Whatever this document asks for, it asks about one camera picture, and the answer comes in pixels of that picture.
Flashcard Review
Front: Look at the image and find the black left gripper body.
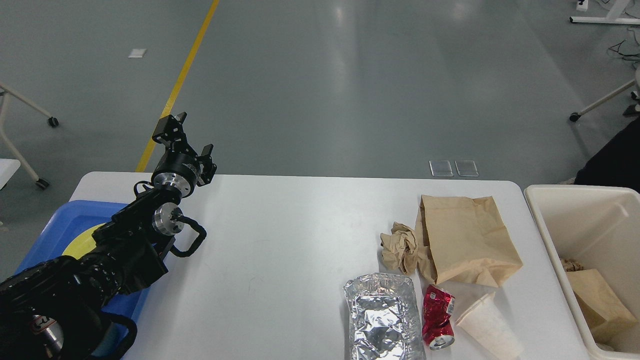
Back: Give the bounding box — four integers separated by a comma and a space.
151, 151, 206, 199

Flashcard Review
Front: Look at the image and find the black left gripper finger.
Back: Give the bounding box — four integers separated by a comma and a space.
151, 112, 197, 157
196, 144, 218, 187

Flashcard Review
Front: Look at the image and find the yellow plastic plate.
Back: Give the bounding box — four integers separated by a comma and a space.
62, 223, 105, 260

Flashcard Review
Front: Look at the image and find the brown paper ball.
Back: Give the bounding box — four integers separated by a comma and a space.
379, 222, 418, 276

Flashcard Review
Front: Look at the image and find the brown paper bag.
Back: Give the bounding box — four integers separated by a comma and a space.
414, 194, 523, 288
560, 259, 639, 344

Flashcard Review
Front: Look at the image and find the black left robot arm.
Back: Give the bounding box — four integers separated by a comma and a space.
0, 112, 217, 360

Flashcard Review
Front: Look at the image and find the blue plastic tray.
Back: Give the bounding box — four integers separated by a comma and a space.
10, 200, 149, 360

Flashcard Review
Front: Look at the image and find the aluminium foil tray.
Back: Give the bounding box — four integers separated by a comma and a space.
343, 272, 426, 360

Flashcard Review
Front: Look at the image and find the crushed red soda can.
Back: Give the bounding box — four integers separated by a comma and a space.
422, 284, 455, 351

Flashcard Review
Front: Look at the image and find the white paper cup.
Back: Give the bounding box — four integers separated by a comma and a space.
455, 292, 524, 360

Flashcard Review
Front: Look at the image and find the beige plastic bin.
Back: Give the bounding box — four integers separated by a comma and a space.
525, 185, 640, 360

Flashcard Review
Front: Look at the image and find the brown paper bag in bin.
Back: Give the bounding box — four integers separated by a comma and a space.
560, 259, 639, 344

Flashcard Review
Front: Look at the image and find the white wheeled chair base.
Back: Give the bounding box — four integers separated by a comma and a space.
568, 66, 640, 123

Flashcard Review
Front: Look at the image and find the white cart frame left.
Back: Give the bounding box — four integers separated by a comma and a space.
0, 82, 59, 191

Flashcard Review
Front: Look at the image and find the white desk frame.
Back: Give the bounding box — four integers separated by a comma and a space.
568, 0, 640, 27

